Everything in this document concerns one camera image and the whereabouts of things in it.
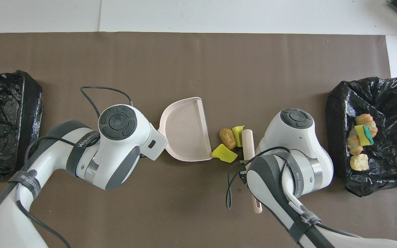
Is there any beige plastic dustpan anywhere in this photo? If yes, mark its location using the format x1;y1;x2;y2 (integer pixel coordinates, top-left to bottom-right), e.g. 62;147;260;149
157;97;213;162

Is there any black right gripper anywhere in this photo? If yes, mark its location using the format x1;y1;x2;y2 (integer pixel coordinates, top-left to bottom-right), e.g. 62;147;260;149
239;159;254;183

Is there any wedge yellow sponge piece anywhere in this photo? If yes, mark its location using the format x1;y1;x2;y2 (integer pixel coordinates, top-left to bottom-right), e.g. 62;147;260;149
212;144;238;163

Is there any beige handled black bristle brush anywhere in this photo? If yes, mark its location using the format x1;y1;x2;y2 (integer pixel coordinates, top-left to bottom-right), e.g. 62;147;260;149
242;129;263;214

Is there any flat taut black bag bin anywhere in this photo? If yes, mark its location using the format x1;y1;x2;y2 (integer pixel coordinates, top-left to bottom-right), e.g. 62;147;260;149
0;70;43;177

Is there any striped croissant piece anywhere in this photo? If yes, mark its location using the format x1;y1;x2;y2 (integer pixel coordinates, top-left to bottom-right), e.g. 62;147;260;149
350;154;370;172
355;114;378;136
347;128;364;155

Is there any crumpled open black bag bin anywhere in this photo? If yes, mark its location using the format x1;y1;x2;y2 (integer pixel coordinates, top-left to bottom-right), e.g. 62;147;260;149
325;76;397;198

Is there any yellow sponge green backing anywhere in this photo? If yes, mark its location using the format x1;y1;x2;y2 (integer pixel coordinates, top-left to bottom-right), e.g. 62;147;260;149
354;125;375;146

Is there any notched yellow sponge piece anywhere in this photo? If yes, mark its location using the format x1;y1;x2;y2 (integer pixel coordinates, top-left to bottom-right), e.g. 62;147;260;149
232;125;245;147

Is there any brown paper table mat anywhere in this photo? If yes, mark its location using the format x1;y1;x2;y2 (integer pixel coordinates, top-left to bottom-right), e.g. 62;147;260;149
0;32;397;248

